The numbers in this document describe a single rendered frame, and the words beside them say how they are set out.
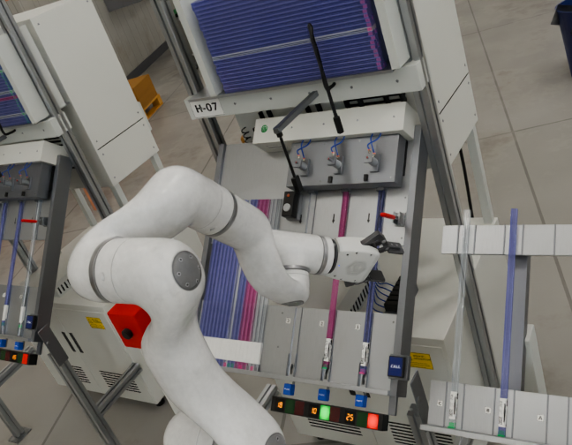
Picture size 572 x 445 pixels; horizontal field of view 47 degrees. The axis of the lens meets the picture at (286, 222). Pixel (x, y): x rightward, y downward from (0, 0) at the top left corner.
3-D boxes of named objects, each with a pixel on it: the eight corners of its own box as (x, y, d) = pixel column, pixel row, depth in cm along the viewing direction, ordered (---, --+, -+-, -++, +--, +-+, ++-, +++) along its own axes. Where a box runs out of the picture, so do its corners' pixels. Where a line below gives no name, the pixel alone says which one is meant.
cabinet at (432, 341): (482, 483, 216) (443, 341, 188) (302, 444, 255) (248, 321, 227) (523, 348, 261) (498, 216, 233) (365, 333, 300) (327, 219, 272)
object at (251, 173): (412, 249, 175) (404, 245, 171) (220, 246, 212) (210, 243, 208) (423, 132, 182) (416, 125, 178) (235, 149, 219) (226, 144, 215)
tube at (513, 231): (506, 437, 141) (503, 437, 140) (499, 435, 142) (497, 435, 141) (518, 209, 152) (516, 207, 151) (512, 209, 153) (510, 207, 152)
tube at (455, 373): (455, 428, 147) (454, 428, 147) (449, 427, 148) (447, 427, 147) (470, 210, 158) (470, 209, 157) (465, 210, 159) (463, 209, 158)
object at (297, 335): (395, 391, 166) (389, 390, 163) (197, 362, 202) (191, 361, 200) (402, 315, 169) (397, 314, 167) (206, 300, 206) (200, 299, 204)
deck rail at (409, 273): (406, 397, 166) (396, 396, 161) (399, 396, 167) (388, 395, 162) (430, 131, 181) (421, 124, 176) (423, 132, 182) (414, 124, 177)
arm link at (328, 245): (312, 283, 140) (324, 284, 141) (327, 255, 135) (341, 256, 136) (302, 255, 146) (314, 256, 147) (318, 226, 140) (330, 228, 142)
